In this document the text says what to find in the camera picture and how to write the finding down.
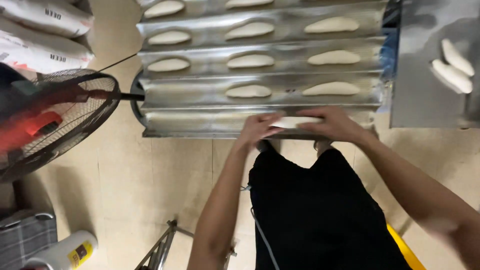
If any white can with yellow label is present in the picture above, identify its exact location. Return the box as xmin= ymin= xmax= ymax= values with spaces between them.
xmin=23 ymin=230 xmax=99 ymax=270

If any group of shaped dough loaves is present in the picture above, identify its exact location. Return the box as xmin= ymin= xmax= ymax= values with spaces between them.
xmin=142 ymin=0 xmax=361 ymax=99

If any blue plastic item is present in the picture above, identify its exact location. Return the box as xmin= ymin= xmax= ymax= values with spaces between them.
xmin=379 ymin=0 xmax=401 ymax=80

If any folding metal frame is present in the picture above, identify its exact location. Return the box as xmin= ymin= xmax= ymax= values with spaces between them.
xmin=134 ymin=219 xmax=238 ymax=270

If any person's right hand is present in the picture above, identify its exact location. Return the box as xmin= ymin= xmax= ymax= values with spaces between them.
xmin=295 ymin=106 xmax=370 ymax=146

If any white raw dough piece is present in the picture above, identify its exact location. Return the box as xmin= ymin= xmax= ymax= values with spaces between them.
xmin=270 ymin=116 xmax=324 ymax=129

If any white flour sack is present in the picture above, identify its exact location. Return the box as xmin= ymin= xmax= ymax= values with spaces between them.
xmin=0 ymin=0 xmax=94 ymax=38
xmin=0 ymin=17 xmax=94 ymax=74

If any thin black cable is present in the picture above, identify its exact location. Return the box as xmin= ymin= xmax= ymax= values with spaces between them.
xmin=95 ymin=53 xmax=138 ymax=74

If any corrugated metal baguette tray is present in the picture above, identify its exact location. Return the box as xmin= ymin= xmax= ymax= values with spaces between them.
xmin=136 ymin=0 xmax=389 ymax=140

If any stainless steel work table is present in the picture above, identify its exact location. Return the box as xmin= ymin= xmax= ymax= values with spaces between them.
xmin=390 ymin=0 xmax=480 ymax=130

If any grey cable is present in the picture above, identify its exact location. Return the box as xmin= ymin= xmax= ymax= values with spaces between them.
xmin=240 ymin=185 xmax=281 ymax=270

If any yellow plastic object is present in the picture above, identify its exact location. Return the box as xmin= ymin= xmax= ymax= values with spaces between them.
xmin=386 ymin=224 xmax=427 ymax=270

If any grey checked cloth bag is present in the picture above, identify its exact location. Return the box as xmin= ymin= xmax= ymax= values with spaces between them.
xmin=0 ymin=210 xmax=59 ymax=270

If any person's left hand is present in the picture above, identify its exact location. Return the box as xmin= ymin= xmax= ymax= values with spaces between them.
xmin=237 ymin=112 xmax=286 ymax=151

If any round black stand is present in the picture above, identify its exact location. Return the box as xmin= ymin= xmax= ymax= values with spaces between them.
xmin=129 ymin=70 xmax=148 ymax=126

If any person's left shoe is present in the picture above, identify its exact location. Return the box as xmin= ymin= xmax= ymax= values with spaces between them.
xmin=257 ymin=139 xmax=281 ymax=153

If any shaped dough loaf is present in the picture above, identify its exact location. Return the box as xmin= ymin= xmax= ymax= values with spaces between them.
xmin=431 ymin=59 xmax=474 ymax=94
xmin=441 ymin=38 xmax=475 ymax=77

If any black standing fan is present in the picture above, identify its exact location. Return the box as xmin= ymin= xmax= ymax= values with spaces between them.
xmin=0 ymin=62 xmax=145 ymax=184

